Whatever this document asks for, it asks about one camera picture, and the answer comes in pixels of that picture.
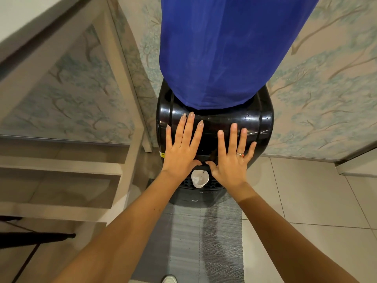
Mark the white shoe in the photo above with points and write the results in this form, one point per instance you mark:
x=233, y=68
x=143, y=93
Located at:
x=169, y=280

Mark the white paper cup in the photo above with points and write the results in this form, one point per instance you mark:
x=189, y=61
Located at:
x=200, y=182

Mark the person's left hand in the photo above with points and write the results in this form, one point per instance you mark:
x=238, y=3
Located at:
x=179, y=156

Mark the person's right hand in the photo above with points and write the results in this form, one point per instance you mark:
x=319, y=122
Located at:
x=231, y=170

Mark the black water dispenser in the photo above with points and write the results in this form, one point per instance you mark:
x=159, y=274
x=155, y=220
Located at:
x=259, y=120

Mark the grey floor mat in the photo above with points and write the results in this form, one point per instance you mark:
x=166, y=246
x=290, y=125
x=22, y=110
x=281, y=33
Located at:
x=191, y=247

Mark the blue covered water bottle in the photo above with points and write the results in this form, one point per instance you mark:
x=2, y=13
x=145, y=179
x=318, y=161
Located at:
x=235, y=50

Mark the white counter frame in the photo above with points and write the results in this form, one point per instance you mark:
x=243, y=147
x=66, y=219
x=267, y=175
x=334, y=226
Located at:
x=120, y=73

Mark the person's right forearm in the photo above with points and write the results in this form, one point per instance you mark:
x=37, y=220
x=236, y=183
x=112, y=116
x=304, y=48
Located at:
x=279, y=232

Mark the person's left forearm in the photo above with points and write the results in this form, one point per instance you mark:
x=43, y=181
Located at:
x=126, y=232

